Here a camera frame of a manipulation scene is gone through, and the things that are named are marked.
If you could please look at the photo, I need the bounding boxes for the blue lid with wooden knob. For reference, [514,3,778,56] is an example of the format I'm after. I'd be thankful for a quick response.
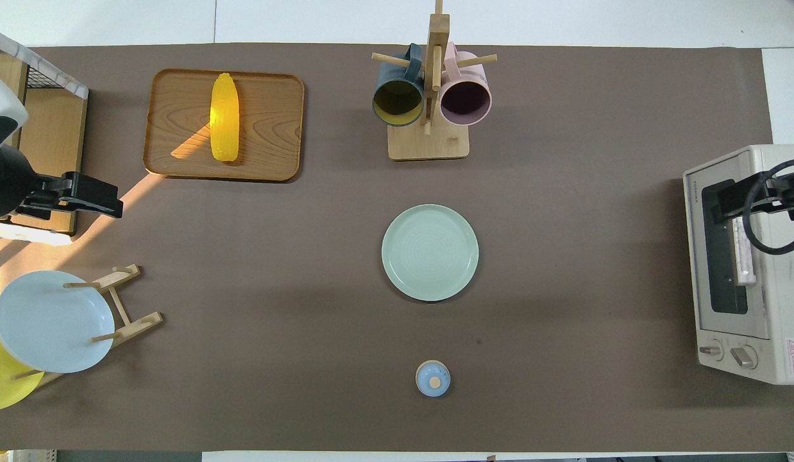
[415,360,452,398]

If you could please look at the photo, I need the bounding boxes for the pale green round plate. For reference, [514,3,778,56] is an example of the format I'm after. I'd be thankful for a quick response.
[381,204,480,302]

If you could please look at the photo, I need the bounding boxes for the cream toaster oven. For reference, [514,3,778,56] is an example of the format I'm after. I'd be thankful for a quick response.
[683,144,794,386]

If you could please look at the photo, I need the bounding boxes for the brown table mat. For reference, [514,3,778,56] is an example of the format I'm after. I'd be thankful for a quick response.
[0,43,794,453]

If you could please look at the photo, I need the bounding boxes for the pink mug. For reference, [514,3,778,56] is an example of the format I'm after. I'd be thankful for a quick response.
[439,42,493,127]

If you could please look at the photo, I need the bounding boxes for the wooden serving tray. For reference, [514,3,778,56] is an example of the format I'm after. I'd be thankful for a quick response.
[143,69,305,183]

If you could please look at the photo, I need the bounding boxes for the wire basket wooden shelf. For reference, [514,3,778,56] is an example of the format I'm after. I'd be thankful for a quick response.
[0,26,90,246]

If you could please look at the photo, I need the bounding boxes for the dark blue mug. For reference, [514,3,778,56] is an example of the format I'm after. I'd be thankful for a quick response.
[371,44,425,128]

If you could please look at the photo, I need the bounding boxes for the light blue plate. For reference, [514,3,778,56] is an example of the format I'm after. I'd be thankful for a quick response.
[0,270,116,374]

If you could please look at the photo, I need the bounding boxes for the yellow corn cob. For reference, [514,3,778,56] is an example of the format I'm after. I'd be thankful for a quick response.
[209,73,241,163]

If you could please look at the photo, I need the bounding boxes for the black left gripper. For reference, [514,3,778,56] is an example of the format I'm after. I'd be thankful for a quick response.
[15,171,124,221]

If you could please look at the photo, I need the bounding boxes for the wooden plate rack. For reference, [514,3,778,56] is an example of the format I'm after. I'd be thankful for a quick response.
[12,263,164,389]

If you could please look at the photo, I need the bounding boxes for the yellow plate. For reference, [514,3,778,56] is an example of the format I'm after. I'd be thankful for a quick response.
[0,303,46,413]

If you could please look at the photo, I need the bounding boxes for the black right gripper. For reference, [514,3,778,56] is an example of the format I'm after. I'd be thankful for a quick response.
[718,170,794,223]

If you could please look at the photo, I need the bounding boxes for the wooden mug tree stand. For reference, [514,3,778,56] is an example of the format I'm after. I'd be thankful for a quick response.
[371,0,498,161]

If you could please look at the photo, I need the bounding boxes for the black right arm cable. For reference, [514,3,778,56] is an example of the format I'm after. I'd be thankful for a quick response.
[743,157,794,256]

